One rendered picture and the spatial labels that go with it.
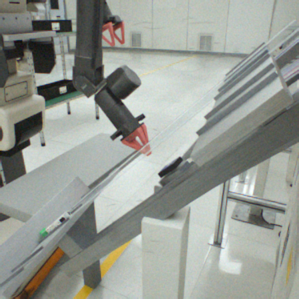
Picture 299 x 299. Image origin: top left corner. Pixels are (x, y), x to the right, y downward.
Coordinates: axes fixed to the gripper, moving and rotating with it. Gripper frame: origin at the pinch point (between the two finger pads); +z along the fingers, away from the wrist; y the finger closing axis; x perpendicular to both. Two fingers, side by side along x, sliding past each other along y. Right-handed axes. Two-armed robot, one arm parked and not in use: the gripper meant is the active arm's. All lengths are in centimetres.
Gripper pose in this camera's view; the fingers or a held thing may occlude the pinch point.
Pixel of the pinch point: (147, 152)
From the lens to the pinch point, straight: 77.9
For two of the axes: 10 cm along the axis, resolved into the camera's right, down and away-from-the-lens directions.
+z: 6.1, 7.9, 0.3
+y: 4.5, -3.7, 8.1
